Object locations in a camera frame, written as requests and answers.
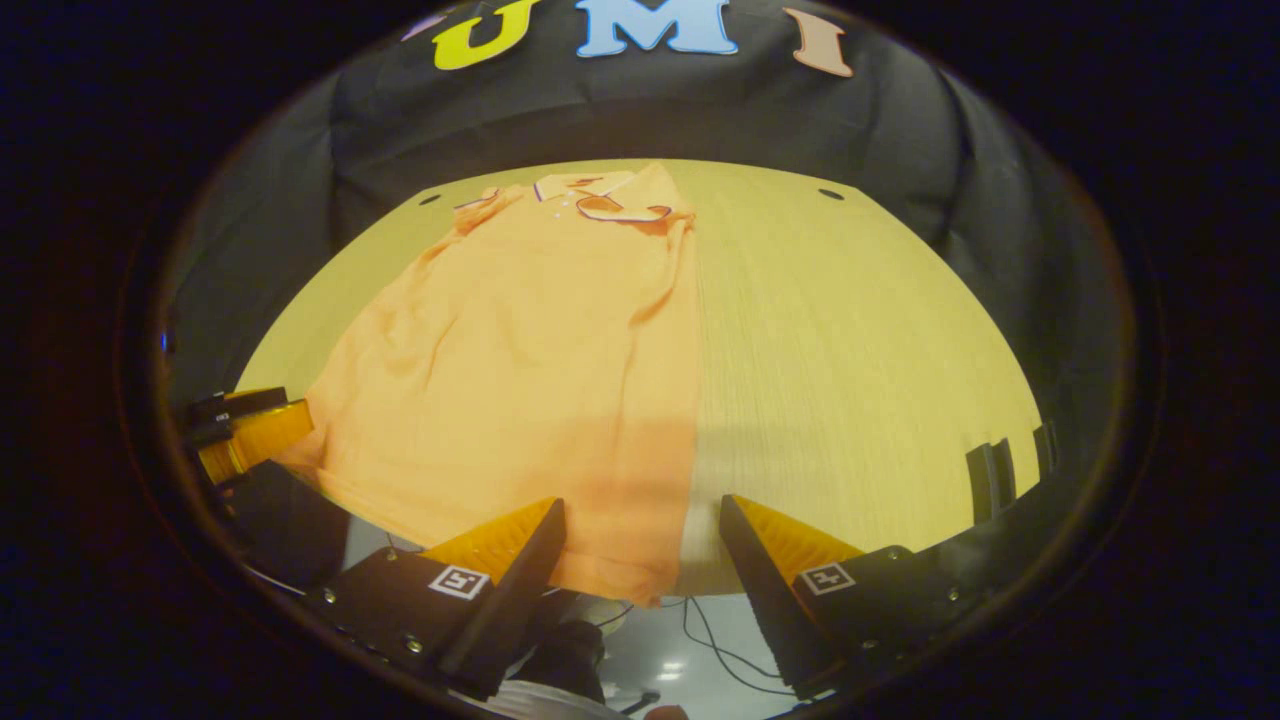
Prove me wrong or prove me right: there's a black backdrop cloth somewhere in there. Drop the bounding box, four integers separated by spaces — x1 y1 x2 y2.
160 0 1136 491

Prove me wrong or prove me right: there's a dark rounded object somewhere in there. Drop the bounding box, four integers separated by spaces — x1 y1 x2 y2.
215 459 353 593

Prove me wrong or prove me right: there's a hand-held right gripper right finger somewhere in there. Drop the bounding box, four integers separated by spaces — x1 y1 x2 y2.
719 493 986 701

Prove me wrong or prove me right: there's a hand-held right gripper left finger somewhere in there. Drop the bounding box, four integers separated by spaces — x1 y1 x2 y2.
303 497 569 701

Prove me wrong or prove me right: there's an orange T-shirt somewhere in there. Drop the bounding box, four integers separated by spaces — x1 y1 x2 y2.
275 163 703 609

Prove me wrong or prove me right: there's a dark bulky object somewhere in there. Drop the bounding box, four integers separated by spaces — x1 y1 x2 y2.
518 618 608 707

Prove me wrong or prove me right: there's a white rounded object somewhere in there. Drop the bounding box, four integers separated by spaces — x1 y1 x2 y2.
468 678 623 720

